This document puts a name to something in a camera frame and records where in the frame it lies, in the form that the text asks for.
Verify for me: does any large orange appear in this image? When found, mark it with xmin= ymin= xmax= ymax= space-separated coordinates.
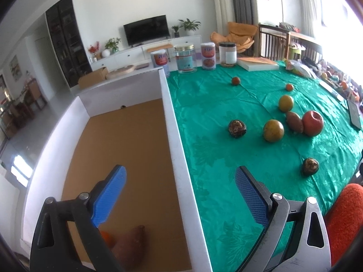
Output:
xmin=100 ymin=230 xmax=116 ymax=249

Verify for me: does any purple sweet potato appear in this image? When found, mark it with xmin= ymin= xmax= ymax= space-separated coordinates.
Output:
xmin=285 ymin=111 xmax=304 ymax=133

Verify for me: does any red apple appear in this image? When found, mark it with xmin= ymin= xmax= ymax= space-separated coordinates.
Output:
xmin=302 ymin=111 xmax=324 ymax=137

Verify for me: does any small tangerine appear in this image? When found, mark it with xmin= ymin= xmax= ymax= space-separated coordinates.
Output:
xmin=285 ymin=84 xmax=294 ymax=92

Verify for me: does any sweet potato in box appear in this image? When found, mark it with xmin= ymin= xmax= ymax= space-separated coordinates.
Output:
xmin=111 ymin=225 xmax=146 ymax=271

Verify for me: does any green-yellow round fruit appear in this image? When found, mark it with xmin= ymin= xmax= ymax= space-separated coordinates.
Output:
xmin=263 ymin=119 xmax=284 ymax=143

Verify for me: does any dark brown passion fruit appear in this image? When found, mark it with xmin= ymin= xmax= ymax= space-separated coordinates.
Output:
xmin=228 ymin=120 xmax=247 ymax=138

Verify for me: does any white cardboard box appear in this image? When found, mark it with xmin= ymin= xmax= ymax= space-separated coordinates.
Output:
xmin=21 ymin=68 xmax=212 ymax=271

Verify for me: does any green tablecloth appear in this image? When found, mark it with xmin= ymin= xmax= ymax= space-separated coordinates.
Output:
xmin=167 ymin=66 xmax=362 ymax=271

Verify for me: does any red cushion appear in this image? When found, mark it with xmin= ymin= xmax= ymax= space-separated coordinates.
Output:
xmin=324 ymin=184 xmax=363 ymax=266

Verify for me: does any brown cardboard box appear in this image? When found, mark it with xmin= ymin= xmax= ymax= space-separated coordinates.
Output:
xmin=78 ymin=67 xmax=108 ymax=90

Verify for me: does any small brown-red fruit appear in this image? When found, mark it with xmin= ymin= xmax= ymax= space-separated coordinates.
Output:
xmin=231 ymin=77 xmax=241 ymax=85

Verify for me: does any black tablet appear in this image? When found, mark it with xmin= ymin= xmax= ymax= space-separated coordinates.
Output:
xmin=347 ymin=100 xmax=362 ymax=130

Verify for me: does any white flat book box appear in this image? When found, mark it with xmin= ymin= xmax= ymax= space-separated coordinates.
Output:
xmin=237 ymin=57 xmax=279 ymax=71

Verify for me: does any white plastic bag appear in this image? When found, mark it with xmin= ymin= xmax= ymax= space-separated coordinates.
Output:
xmin=285 ymin=60 xmax=316 ymax=79

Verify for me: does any white tv cabinet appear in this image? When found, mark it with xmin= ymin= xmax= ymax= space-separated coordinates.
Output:
xmin=91 ymin=35 xmax=202 ymax=71

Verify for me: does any red-label white can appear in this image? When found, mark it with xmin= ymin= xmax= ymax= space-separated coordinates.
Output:
xmin=150 ymin=49 xmax=170 ymax=77

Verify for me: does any black-lid white jar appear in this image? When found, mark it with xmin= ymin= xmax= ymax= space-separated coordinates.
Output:
xmin=219 ymin=42 xmax=237 ymax=68

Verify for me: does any wooden railing crib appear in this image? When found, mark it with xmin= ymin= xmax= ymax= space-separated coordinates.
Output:
xmin=258 ymin=24 xmax=323 ymax=63

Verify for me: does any red-label can with food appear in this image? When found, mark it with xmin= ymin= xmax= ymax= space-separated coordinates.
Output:
xmin=201 ymin=42 xmax=216 ymax=70

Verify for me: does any wooden stool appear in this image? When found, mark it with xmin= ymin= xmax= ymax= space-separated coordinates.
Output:
xmin=146 ymin=44 xmax=174 ymax=61

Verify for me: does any black bookshelf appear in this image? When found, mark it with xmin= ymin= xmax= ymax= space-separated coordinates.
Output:
xmin=46 ymin=0 xmax=92 ymax=88

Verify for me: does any teal-label glass jar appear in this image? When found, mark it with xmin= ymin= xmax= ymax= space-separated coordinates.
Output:
xmin=174 ymin=43 xmax=197 ymax=74

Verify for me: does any orange lounge chair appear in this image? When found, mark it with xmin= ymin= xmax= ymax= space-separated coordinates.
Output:
xmin=210 ymin=22 xmax=258 ymax=53

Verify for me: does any black television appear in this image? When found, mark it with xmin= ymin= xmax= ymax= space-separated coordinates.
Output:
xmin=124 ymin=15 xmax=170 ymax=46

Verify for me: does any potted green plant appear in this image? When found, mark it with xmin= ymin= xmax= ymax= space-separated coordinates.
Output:
xmin=179 ymin=18 xmax=201 ymax=36

